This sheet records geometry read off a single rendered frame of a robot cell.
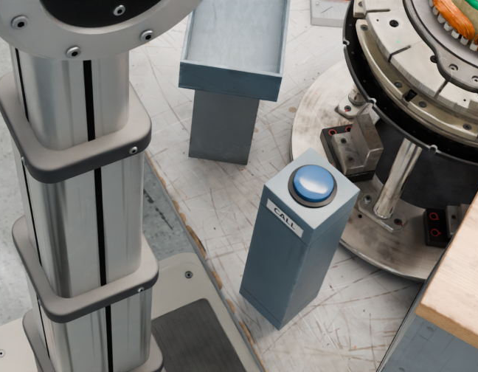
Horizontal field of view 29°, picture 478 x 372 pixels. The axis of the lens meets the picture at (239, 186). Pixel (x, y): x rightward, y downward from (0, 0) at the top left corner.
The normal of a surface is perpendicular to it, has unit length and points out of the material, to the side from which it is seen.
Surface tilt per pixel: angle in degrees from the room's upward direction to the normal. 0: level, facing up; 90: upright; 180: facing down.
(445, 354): 90
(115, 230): 90
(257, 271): 90
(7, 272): 0
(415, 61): 0
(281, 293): 90
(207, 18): 0
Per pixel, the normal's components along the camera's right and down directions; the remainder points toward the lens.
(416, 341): -0.51, 0.70
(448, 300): 0.10, -0.53
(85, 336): 0.46, 0.78
